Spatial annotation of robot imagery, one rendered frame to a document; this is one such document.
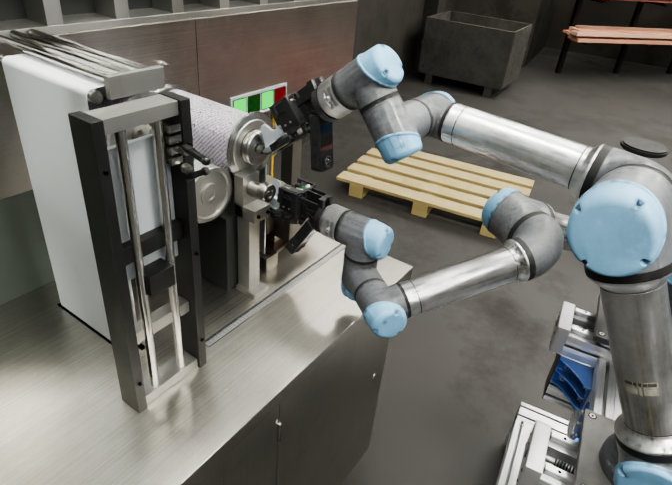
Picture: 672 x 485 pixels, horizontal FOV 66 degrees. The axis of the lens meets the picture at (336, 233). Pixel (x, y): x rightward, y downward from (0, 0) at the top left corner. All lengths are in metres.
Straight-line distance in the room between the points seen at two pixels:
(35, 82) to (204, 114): 0.34
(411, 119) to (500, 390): 1.71
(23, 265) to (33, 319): 0.13
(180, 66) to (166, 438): 0.87
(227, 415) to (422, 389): 1.43
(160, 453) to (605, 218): 0.77
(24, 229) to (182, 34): 0.58
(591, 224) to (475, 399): 1.68
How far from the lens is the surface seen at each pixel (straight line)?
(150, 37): 1.34
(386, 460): 2.09
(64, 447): 1.03
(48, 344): 1.22
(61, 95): 0.93
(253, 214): 1.12
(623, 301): 0.83
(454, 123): 0.98
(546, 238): 1.17
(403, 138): 0.90
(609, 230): 0.77
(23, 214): 1.28
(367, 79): 0.91
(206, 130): 1.15
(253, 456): 1.17
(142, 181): 0.84
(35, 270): 1.35
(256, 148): 1.12
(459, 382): 2.41
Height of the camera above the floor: 1.69
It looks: 31 degrees down
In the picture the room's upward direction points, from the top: 6 degrees clockwise
